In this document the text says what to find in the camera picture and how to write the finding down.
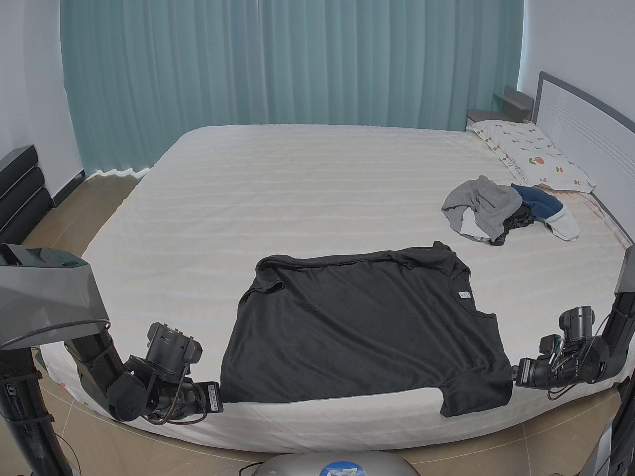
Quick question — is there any black chest of drawers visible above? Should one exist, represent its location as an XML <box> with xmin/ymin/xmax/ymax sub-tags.
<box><xmin>0</xmin><ymin>145</ymin><xmax>54</xmax><ymax>244</ymax></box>

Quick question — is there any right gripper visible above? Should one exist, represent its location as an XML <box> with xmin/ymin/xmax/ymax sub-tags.
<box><xmin>514</xmin><ymin>357</ymin><xmax>554</xmax><ymax>390</ymax></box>

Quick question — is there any blue-green curtain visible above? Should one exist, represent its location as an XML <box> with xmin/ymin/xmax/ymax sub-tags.
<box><xmin>60</xmin><ymin>0</ymin><xmax>260</xmax><ymax>175</ymax></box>
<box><xmin>258</xmin><ymin>0</ymin><xmax>526</xmax><ymax>130</ymax></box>

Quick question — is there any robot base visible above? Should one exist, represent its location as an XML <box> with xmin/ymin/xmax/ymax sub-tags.
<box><xmin>250</xmin><ymin>453</ymin><xmax>415</xmax><ymax>476</ymax></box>

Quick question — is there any bed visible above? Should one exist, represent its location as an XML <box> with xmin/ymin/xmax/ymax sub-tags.
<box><xmin>37</xmin><ymin>71</ymin><xmax>635</xmax><ymax>452</ymax></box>

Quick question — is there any pile of clothes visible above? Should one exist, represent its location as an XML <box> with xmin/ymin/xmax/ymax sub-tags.
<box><xmin>442</xmin><ymin>176</ymin><xmax>579</xmax><ymax>247</ymax></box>

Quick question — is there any grey bedside table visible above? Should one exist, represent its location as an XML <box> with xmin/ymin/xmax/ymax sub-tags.
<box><xmin>466</xmin><ymin>85</ymin><xmax>535</xmax><ymax>124</ymax></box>

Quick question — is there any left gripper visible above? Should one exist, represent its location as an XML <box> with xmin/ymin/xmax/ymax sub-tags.
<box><xmin>169</xmin><ymin>380</ymin><xmax>222</xmax><ymax>418</ymax></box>

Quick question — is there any black T-shirt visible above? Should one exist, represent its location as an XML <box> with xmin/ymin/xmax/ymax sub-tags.
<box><xmin>220</xmin><ymin>241</ymin><xmax>514</xmax><ymax>417</ymax></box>

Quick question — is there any white printed pillow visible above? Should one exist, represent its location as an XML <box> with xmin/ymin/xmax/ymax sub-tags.
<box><xmin>466</xmin><ymin>119</ymin><xmax>596</xmax><ymax>194</ymax></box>

